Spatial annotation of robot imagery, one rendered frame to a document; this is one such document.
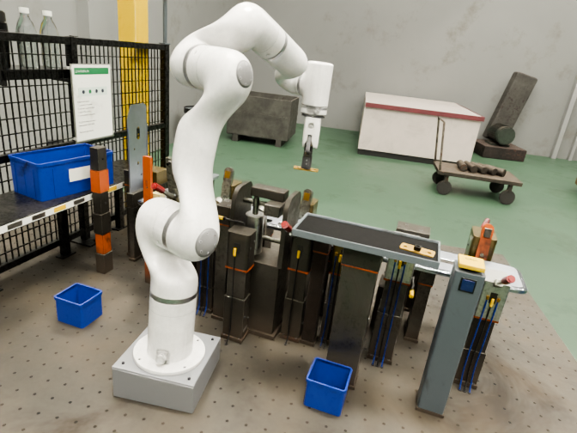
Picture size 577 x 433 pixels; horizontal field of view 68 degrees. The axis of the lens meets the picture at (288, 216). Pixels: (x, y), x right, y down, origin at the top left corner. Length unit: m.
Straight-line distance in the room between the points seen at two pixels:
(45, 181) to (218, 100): 0.83
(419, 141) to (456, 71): 2.88
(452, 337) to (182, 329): 0.69
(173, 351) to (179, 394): 0.11
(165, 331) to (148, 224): 0.28
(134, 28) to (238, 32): 1.23
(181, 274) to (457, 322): 0.70
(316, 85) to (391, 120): 6.29
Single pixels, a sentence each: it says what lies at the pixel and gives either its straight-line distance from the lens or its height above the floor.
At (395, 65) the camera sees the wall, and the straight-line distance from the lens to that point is 10.08.
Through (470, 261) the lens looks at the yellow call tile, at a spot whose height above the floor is 1.16.
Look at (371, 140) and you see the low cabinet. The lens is 7.66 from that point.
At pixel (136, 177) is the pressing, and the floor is 1.05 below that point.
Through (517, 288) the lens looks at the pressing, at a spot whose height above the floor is 1.00.
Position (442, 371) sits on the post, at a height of 0.85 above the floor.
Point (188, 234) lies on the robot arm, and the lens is 0.99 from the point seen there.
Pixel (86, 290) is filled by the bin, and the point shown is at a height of 0.77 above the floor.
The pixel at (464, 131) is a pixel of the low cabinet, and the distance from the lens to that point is 7.81.
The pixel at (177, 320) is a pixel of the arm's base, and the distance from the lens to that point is 1.14.
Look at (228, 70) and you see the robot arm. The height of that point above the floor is 1.54.
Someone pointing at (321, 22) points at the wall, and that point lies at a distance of 10.13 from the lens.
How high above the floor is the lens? 1.59
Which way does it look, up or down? 21 degrees down
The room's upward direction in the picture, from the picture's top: 6 degrees clockwise
